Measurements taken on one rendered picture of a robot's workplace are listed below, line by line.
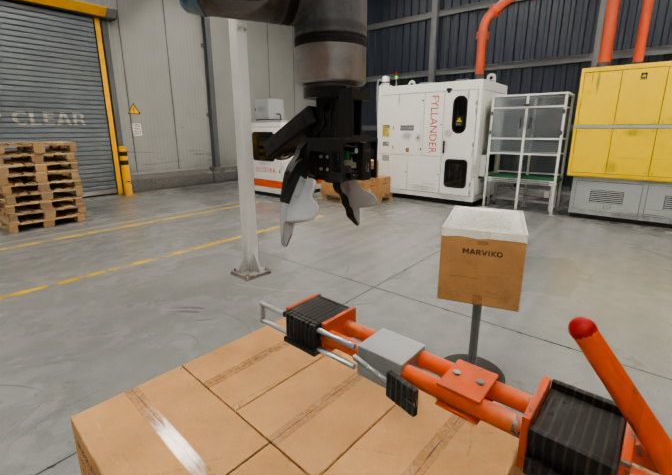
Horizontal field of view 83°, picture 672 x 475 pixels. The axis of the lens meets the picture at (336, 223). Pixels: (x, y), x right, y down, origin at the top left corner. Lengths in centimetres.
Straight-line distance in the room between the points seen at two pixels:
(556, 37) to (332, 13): 1086
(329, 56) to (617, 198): 743
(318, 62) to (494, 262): 170
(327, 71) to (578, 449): 45
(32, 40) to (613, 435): 1013
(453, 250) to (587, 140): 585
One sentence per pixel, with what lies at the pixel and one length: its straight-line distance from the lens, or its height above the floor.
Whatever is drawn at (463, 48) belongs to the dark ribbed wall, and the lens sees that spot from 1193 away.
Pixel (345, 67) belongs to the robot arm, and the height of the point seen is 158.
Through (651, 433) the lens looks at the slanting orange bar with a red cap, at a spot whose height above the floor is 126.
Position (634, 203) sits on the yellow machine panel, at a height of 34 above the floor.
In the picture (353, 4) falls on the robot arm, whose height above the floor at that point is 164.
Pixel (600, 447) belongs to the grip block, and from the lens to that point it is 46.
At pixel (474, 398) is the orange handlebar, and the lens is 47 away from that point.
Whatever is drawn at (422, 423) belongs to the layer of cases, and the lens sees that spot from 147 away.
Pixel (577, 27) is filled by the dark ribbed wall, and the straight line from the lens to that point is 1127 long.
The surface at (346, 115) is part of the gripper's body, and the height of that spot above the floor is 152.
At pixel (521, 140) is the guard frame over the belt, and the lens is 783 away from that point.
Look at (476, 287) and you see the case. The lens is 210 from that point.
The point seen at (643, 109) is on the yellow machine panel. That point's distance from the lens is 765.
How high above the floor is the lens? 151
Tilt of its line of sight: 14 degrees down
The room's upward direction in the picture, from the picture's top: straight up
